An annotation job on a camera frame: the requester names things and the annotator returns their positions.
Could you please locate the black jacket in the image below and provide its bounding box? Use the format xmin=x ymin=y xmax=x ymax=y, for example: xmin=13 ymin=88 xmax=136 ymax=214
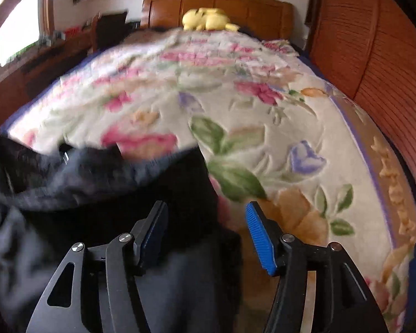
xmin=0 ymin=133 xmax=244 ymax=333

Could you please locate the yellow plush toy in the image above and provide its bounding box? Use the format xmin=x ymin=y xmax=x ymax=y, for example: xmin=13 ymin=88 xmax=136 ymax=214
xmin=182 ymin=7 xmax=240 ymax=32

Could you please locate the wooden desk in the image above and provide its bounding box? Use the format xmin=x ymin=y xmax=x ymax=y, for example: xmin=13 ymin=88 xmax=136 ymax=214
xmin=0 ymin=33 xmax=98 ymax=137

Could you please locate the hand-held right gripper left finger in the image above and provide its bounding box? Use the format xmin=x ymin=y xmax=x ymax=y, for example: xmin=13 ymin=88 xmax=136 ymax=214
xmin=26 ymin=200 xmax=169 ymax=333

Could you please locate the window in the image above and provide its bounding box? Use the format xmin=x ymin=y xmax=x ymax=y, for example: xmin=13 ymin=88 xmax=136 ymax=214
xmin=0 ymin=0 xmax=53 ymax=81

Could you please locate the wooden slatted wardrobe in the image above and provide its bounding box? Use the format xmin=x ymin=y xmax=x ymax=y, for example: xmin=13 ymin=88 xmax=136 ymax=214
xmin=307 ymin=0 xmax=416 ymax=196

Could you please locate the wooden bed headboard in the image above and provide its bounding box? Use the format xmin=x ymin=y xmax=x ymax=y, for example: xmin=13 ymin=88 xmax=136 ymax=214
xmin=140 ymin=0 xmax=295 ymax=41

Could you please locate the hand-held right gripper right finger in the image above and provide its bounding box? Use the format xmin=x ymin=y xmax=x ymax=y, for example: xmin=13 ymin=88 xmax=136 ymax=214
xmin=245 ymin=201 xmax=390 ymax=333

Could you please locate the floral blanket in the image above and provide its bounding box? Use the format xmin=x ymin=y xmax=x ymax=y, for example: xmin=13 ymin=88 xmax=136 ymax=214
xmin=7 ymin=28 xmax=416 ymax=333

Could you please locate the wooden chair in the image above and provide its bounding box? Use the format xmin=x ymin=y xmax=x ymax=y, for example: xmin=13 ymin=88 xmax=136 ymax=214
xmin=92 ymin=12 xmax=141 ymax=53

